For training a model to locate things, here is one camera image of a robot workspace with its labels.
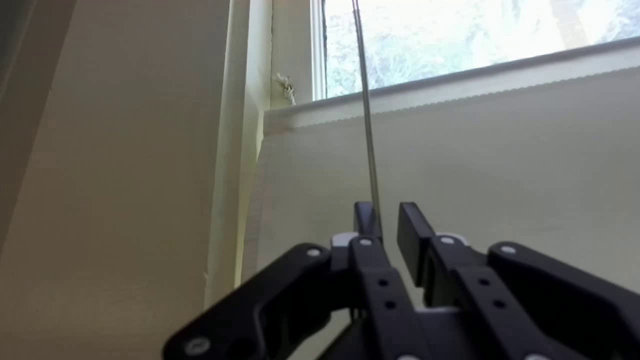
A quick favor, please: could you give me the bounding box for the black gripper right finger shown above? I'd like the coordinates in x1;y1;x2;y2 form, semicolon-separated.
396;200;640;360

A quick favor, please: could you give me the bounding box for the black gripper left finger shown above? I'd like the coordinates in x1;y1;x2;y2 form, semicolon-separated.
162;197;429;360

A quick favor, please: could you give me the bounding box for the thin white blind pull cord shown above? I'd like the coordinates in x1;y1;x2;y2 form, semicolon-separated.
350;0;385;235

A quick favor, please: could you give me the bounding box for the white framed window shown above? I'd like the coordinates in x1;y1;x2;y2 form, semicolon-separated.
202;0;640;307

